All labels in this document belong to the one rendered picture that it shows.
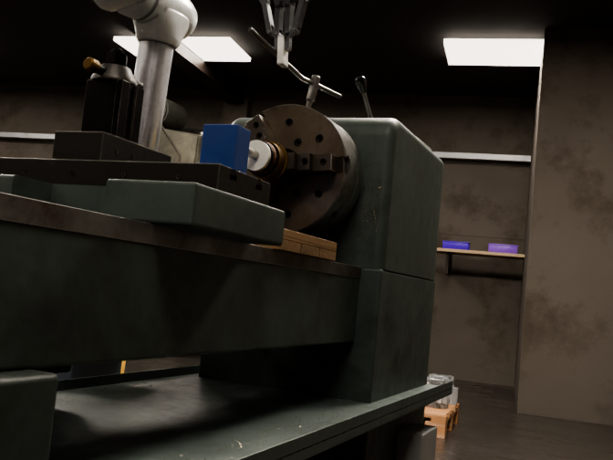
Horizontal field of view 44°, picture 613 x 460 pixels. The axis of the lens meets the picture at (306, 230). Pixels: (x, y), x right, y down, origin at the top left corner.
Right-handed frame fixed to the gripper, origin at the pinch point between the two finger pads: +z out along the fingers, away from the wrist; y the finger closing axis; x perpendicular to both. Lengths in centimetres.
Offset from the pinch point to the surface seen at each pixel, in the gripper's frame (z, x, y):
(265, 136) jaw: 19.4, 1.7, -3.8
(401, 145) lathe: 15.9, 32.1, 20.4
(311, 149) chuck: 21.1, 9.2, 4.7
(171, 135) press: -111, 515, -361
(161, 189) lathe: 43, -67, 14
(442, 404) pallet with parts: 117, 332, -28
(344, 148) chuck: 21.1, 9.4, 12.8
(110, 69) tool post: 19, -50, -9
